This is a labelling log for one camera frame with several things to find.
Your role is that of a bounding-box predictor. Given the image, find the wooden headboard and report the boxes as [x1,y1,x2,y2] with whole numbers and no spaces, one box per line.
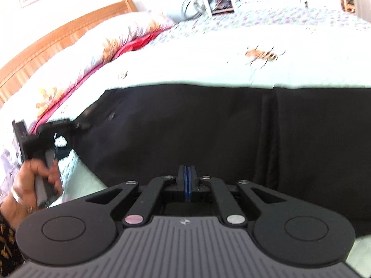
[0,0,138,106]

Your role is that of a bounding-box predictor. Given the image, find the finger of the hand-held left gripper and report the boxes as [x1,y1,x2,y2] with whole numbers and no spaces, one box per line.
[55,142,74,160]
[71,107,116,132]

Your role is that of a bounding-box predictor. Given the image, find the red blanket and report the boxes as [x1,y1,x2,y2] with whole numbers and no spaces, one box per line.
[35,30,163,131]

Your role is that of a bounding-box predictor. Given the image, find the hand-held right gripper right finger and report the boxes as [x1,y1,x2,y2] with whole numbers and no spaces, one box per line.
[188,165,289,228]

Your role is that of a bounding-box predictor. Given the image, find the mint bee-print quilted bedspread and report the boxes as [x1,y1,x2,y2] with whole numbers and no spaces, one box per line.
[43,23,371,270]

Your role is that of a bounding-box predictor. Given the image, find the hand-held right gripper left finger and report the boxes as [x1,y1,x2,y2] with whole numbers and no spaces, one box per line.
[85,165,187,228]

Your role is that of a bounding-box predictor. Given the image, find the person's left forearm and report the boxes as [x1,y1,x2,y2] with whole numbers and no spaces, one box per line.
[0,188,38,275]

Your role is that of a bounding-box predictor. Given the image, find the floral rolled duvet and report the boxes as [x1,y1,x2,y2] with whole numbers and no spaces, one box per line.
[0,12,174,197]

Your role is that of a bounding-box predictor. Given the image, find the plain black pants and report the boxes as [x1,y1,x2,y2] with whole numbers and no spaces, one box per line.
[68,83,371,238]

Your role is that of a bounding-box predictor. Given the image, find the person's left hand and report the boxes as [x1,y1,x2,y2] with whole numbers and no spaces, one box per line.
[10,159,63,213]

